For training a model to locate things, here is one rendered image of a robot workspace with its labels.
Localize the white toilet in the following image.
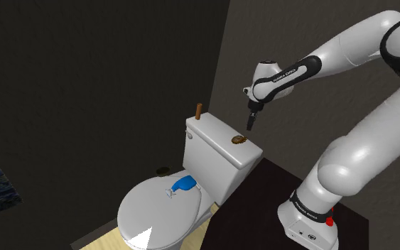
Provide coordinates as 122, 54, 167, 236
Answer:
117, 112, 264, 250

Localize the dark robot stand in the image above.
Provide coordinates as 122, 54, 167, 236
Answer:
199, 157, 370, 250

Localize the blue spray bottle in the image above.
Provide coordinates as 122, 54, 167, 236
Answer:
165, 175, 202, 200

